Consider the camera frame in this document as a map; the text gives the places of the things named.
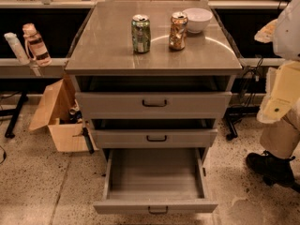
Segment white spray bottle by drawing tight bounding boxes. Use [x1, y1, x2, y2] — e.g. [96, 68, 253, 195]
[4, 32, 30, 65]

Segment black tool in box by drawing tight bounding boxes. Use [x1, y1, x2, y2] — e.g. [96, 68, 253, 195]
[82, 120, 95, 154]

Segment grey bottom drawer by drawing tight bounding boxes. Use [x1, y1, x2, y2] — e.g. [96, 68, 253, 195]
[94, 148, 218, 215]

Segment black shoe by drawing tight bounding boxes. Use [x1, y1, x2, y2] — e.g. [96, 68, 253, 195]
[246, 151, 295, 188]

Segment pink water bottle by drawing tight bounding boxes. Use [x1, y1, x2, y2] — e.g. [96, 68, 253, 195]
[22, 23, 52, 67]

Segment grey top drawer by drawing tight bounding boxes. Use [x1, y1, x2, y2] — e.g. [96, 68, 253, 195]
[76, 76, 232, 119]

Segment grey middle drawer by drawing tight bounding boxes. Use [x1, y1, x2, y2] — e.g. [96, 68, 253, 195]
[91, 119, 218, 148]

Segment grey drawer cabinet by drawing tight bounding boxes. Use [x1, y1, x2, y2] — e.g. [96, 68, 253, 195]
[64, 0, 244, 161]

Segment white bowl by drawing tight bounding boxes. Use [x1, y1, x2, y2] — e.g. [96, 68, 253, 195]
[184, 7, 213, 34]

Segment gold soda can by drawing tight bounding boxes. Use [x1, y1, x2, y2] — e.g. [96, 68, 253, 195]
[169, 11, 188, 51]

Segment green soda can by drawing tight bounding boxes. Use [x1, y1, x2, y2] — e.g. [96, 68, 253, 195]
[131, 14, 151, 53]

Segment black table leg left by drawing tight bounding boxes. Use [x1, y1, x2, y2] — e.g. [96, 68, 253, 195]
[0, 91, 28, 139]

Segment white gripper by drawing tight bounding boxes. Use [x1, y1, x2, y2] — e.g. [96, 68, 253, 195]
[254, 19, 300, 124]

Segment black cables right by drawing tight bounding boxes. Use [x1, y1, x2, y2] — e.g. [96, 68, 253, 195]
[232, 54, 265, 111]

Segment person leg khaki trousers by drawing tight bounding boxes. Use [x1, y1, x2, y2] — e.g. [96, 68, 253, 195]
[260, 103, 300, 159]

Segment open cardboard box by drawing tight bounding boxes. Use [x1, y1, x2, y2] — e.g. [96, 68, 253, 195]
[29, 76, 88, 152]

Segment grey drawer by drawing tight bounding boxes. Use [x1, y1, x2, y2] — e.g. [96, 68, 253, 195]
[91, 119, 218, 148]
[76, 76, 232, 119]
[94, 148, 218, 215]

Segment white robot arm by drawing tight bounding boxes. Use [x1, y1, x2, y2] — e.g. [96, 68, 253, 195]
[254, 0, 300, 124]

